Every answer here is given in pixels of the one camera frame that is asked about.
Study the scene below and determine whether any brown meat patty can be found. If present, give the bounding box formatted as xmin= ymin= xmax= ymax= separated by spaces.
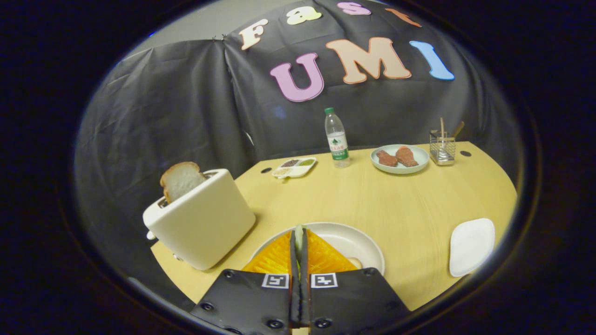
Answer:
xmin=376 ymin=150 xmax=399 ymax=168
xmin=396 ymin=146 xmax=419 ymax=168

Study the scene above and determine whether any clear plastic water bottle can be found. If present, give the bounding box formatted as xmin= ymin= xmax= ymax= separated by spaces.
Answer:
xmin=324 ymin=107 xmax=351 ymax=168

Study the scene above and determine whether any toasted bread slice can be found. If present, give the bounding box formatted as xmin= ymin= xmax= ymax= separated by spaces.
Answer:
xmin=160 ymin=161 xmax=208 ymax=204

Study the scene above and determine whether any white divided condiment dish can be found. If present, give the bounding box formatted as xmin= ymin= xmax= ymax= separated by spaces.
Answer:
xmin=272 ymin=157 xmax=317 ymax=180

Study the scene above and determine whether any white toaster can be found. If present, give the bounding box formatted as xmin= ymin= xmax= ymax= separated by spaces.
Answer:
xmin=142 ymin=168 xmax=257 ymax=271

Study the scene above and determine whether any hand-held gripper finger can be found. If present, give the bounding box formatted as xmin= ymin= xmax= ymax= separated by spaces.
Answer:
xmin=300 ymin=227 xmax=411 ymax=335
xmin=190 ymin=226 xmax=303 ymax=335

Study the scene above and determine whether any large white round plate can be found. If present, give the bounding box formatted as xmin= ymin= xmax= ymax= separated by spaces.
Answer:
xmin=249 ymin=222 xmax=386 ymax=276

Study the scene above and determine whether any clear utensil holder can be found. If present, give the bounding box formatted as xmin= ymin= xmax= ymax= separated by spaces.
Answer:
xmin=429 ymin=130 xmax=457 ymax=166

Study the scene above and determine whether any small white square plate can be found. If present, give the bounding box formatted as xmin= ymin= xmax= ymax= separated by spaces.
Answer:
xmin=449 ymin=218 xmax=496 ymax=278

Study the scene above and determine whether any pale green round plate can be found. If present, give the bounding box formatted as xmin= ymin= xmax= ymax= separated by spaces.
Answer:
xmin=371 ymin=144 xmax=430 ymax=175

